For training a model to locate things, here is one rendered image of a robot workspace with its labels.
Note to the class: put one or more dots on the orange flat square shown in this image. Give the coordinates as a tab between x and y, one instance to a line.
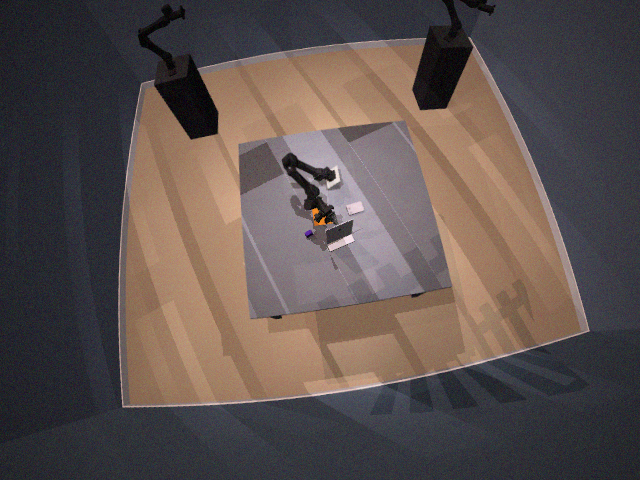
322	220

